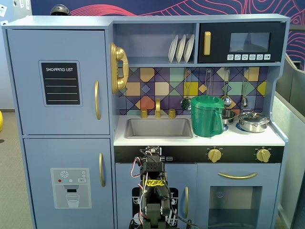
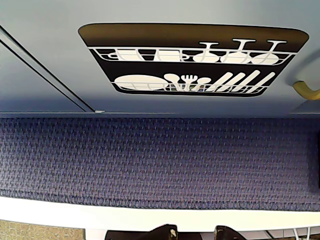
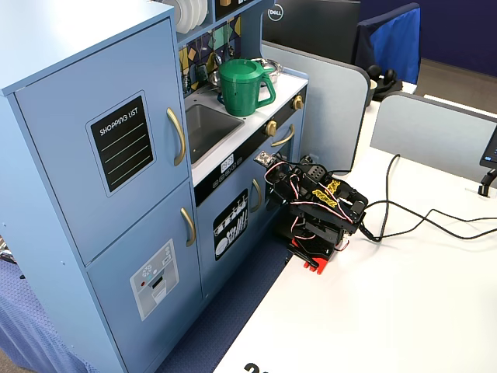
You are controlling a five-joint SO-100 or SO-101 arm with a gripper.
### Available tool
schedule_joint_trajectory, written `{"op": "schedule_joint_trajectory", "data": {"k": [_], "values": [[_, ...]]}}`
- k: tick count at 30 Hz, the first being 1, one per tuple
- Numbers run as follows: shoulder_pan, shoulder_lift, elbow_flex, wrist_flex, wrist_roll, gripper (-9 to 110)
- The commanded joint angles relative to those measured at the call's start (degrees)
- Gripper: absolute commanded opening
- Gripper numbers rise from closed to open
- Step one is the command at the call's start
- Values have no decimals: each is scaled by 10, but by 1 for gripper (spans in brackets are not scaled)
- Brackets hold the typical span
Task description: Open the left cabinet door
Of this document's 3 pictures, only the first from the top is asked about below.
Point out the blue water dispenser freezer door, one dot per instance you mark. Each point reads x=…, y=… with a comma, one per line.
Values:
x=43, y=152

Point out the blue toy kitchen unit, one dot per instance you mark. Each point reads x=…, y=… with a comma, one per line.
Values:
x=71, y=22

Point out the steel slotted spoon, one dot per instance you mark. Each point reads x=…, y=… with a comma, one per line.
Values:
x=185, y=103

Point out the green plastic pitcher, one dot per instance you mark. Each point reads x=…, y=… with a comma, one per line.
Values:
x=203, y=119

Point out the blue dishwasher door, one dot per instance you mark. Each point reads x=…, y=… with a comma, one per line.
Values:
x=124, y=181

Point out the steel open pan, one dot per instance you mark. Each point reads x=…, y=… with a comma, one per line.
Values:
x=229, y=115

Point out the gold toy telephone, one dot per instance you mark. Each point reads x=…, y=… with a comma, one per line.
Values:
x=119, y=55

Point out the gold faucet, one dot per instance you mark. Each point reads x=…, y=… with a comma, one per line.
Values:
x=158, y=107

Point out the steel pot with lid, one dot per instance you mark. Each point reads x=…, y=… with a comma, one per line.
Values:
x=253, y=122

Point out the white toy plate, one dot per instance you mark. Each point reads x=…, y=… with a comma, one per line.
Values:
x=180, y=50
x=172, y=50
x=189, y=48

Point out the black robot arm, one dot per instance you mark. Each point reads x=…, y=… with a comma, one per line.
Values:
x=155, y=193

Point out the yellow round object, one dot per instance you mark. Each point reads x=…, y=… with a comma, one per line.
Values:
x=1, y=121

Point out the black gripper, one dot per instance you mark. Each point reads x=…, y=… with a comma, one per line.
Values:
x=152, y=158

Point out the black microwave door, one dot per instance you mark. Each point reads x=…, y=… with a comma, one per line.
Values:
x=219, y=43

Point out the blue shopping list fridge door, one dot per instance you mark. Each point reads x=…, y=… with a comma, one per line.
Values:
x=28, y=107

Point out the steel hanging spatula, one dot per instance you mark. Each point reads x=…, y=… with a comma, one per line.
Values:
x=208, y=83

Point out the grey partition panel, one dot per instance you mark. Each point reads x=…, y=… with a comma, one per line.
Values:
x=291, y=119

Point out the gold faucet knob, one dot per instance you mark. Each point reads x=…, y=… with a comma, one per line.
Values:
x=144, y=114
x=172, y=113

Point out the black helmet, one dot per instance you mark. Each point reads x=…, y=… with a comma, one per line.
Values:
x=59, y=10

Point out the blue oven door with window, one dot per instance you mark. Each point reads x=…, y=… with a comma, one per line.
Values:
x=205, y=186

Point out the steel ladle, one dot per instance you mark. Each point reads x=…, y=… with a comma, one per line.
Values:
x=226, y=101

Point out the grey toy sink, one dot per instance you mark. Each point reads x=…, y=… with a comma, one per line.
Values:
x=157, y=128

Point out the gold stove knob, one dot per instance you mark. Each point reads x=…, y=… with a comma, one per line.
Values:
x=263, y=155
x=214, y=155

